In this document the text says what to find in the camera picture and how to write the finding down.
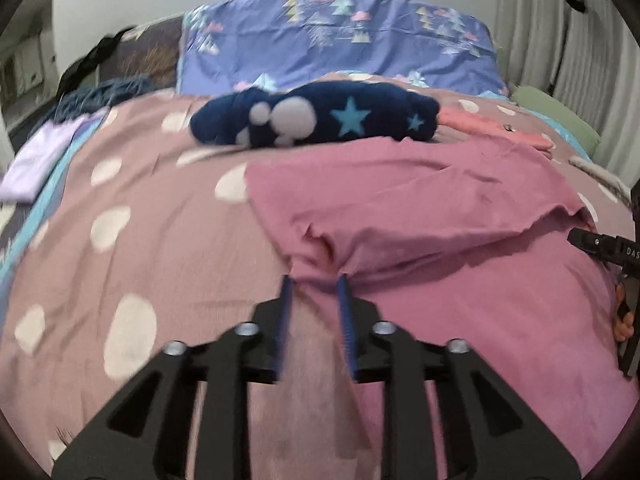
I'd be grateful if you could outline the polka dot bed sheet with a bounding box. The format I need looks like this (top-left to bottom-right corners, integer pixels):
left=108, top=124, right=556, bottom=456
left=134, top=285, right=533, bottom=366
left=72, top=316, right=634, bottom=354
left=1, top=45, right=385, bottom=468
left=0, top=72, right=640, bottom=480

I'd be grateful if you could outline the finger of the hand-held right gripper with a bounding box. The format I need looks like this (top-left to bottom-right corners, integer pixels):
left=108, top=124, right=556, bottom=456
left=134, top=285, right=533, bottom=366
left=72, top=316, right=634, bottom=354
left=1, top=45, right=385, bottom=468
left=567, top=229, right=608, bottom=262

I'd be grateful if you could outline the blue knitted cloth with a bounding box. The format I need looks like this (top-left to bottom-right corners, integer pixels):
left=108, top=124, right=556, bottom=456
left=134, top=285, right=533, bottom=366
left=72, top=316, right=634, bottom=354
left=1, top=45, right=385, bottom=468
left=50, top=74, right=153, bottom=123

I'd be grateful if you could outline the person's right hand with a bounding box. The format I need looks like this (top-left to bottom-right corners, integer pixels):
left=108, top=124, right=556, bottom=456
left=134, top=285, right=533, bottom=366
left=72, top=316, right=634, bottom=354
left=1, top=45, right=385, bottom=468
left=614, top=284, right=635, bottom=347

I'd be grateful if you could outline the navy star print garment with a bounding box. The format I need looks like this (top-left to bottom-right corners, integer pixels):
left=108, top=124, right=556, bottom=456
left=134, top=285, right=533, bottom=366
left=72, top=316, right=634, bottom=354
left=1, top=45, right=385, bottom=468
left=189, top=81, right=442, bottom=150

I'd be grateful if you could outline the dark brown printed pillow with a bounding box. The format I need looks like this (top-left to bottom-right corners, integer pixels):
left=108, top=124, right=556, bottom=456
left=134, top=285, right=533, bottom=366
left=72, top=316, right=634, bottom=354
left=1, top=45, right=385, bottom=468
left=102, top=14, right=187, bottom=92

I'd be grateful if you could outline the blue patterned pillow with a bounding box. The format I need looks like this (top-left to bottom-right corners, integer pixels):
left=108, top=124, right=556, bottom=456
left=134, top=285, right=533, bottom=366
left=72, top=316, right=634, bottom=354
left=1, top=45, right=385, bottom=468
left=177, top=0, right=511, bottom=97

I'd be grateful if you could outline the white curtain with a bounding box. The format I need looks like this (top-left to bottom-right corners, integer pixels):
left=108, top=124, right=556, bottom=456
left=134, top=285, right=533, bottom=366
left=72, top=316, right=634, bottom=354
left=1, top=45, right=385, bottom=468
left=492, top=0, right=640, bottom=201

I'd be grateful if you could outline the green pillow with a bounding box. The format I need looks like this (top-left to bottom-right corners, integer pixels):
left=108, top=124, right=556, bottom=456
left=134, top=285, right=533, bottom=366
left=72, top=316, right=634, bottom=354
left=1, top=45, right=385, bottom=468
left=510, top=85, right=601, bottom=155

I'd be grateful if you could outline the black strap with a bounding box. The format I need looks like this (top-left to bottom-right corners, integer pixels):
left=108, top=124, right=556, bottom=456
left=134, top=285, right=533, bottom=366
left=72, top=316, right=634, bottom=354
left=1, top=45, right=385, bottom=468
left=56, top=26, right=137, bottom=98

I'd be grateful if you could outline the lavender cloth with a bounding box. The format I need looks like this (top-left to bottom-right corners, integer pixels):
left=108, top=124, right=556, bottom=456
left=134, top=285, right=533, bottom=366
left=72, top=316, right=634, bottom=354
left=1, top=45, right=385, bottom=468
left=0, top=107, right=108, bottom=203

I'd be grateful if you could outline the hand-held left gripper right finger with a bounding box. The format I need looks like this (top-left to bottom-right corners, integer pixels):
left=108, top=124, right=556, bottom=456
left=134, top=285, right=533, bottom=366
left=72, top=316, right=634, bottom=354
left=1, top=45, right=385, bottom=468
left=337, top=275, right=582, bottom=480

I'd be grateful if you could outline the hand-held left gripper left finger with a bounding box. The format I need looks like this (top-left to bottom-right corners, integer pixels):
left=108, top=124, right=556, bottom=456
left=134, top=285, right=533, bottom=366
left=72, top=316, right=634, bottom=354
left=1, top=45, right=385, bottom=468
left=52, top=275, right=296, bottom=480

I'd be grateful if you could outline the pink garment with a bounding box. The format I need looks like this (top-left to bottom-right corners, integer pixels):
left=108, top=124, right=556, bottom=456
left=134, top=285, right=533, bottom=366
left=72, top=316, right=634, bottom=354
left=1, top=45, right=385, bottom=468
left=244, top=136, right=632, bottom=476

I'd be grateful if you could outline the coral ribbed garment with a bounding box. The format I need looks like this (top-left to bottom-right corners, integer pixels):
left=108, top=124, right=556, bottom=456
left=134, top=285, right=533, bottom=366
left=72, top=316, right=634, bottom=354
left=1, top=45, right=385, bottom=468
left=436, top=106, right=556, bottom=153

